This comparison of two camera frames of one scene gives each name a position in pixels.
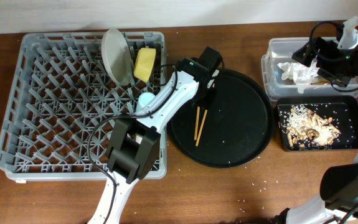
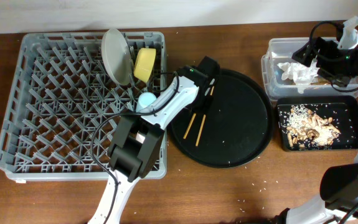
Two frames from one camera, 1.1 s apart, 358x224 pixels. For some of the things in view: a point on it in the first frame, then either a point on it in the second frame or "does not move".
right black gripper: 329,48 does not move
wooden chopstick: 197,122 → 193,117
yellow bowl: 144,61 does not move
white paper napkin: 301,75 does not move
